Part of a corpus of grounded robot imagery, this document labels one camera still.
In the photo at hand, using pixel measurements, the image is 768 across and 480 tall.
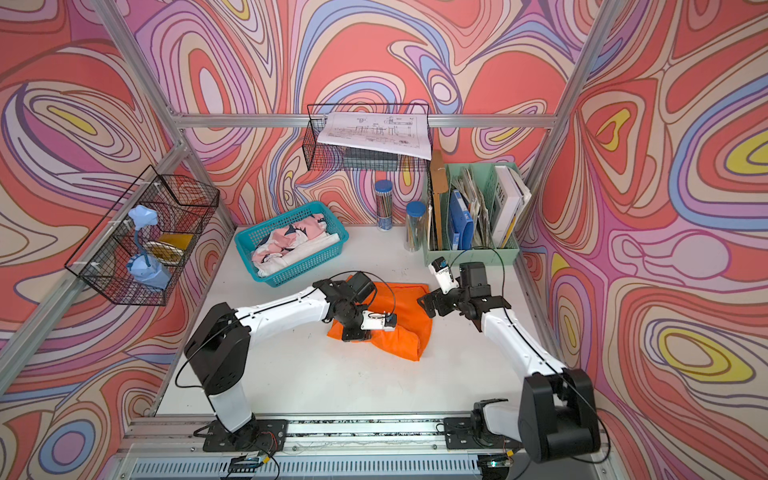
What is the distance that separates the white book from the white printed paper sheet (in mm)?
334

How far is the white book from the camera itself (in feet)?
3.12

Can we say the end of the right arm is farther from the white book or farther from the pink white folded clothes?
the pink white folded clothes

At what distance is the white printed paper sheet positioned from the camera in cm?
76

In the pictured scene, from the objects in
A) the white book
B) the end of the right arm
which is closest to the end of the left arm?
the end of the right arm

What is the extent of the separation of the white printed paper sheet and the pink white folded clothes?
39 centimetres

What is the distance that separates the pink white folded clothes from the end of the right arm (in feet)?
1.56

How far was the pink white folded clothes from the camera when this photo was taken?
1035 millimetres
